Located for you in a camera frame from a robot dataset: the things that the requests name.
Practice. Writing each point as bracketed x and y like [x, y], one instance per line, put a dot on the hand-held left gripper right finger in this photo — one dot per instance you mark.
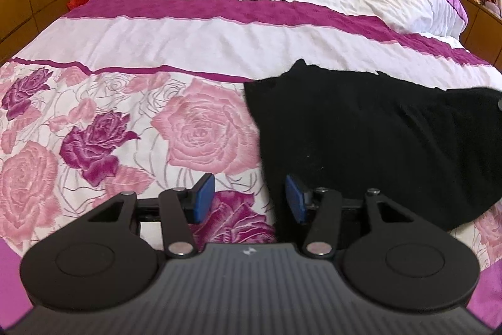
[295, 197]

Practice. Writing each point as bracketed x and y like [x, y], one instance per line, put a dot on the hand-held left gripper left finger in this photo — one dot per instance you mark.
[204, 197]

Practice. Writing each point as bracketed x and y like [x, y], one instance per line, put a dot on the black garment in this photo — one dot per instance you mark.
[372, 138]

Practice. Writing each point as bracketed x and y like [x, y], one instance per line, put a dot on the purple striped floral blanket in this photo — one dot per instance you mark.
[157, 29]

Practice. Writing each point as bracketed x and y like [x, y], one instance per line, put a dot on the light wooden dresser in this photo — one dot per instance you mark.
[484, 32]

